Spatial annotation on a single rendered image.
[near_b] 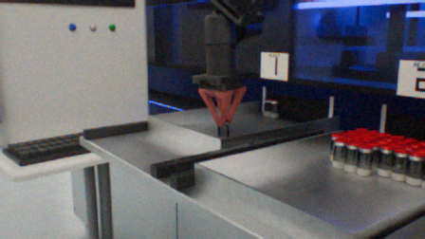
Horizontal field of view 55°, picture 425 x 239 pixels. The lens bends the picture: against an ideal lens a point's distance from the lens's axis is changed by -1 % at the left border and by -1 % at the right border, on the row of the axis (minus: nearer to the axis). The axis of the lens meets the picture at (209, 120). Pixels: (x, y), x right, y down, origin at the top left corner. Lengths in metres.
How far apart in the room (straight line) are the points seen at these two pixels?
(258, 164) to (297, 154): 0.09
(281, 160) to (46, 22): 0.75
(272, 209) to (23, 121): 0.84
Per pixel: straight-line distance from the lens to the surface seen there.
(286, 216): 0.46
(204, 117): 1.00
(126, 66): 1.29
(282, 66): 0.94
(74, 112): 1.23
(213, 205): 0.53
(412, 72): 0.77
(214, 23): 0.74
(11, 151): 1.08
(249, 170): 0.65
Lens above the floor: 1.10
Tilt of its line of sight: 12 degrees down
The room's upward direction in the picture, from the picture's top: straight up
